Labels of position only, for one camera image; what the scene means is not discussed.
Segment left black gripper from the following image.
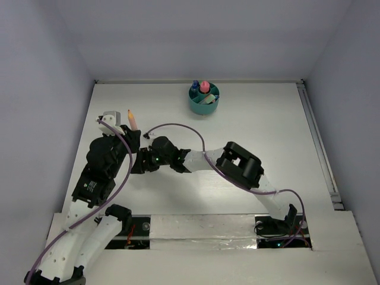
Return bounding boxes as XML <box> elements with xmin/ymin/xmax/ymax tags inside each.
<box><xmin>103</xmin><ymin>124</ymin><xmax>140</xmax><ymax>176</ymax></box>

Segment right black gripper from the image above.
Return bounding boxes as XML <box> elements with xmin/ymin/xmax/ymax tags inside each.
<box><xmin>131</xmin><ymin>146</ymin><xmax>172</xmax><ymax>173</ymax></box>

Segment orange tip pink highlighter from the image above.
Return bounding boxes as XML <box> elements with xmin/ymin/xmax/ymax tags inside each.
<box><xmin>128</xmin><ymin>109</ymin><xmax>138</xmax><ymax>131</ymax></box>

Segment green tip clear highlighter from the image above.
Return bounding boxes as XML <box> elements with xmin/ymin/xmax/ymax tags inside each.
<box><xmin>199</xmin><ymin>94</ymin><xmax>216</xmax><ymax>105</ymax></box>

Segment blue cap white pen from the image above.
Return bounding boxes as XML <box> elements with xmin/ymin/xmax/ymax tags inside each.
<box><xmin>191</xmin><ymin>80</ymin><xmax>199</xmax><ymax>96</ymax></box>

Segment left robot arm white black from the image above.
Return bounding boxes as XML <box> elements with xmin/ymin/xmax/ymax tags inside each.
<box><xmin>24</xmin><ymin>125</ymin><xmax>141</xmax><ymax>284</ymax></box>

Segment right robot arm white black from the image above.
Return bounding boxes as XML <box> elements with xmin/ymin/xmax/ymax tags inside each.
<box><xmin>131</xmin><ymin>136</ymin><xmax>297</xmax><ymax>233</ymax></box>

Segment teal round organizer container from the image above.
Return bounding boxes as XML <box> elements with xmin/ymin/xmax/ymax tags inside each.
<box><xmin>188</xmin><ymin>80</ymin><xmax>220</xmax><ymax>115</ymax></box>

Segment pink topped centre tube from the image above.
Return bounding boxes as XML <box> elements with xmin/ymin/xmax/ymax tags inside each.
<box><xmin>199</xmin><ymin>81</ymin><xmax>211</xmax><ymax>94</ymax></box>

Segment foil covered front board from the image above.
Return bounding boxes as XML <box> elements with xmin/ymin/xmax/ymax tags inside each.
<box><xmin>149</xmin><ymin>214</ymin><xmax>257</xmax><ymax>251</ymax></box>

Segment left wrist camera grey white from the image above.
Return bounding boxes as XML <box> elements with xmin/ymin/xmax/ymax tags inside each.
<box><xmin>97</xmin><ymin>111</ymin><xmax>124</xmax><ymax>136</ymax></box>

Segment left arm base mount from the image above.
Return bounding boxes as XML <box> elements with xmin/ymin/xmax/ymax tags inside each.
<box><xmin>105</xmin><ymin>216</ymin><xmax>151</xmax><ymax>250</ymax></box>

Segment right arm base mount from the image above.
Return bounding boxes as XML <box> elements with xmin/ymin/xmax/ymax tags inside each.
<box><xmin>254</xmin><ymin>204</ymin><xmax>312</xmax><ymax>249</ymax></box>

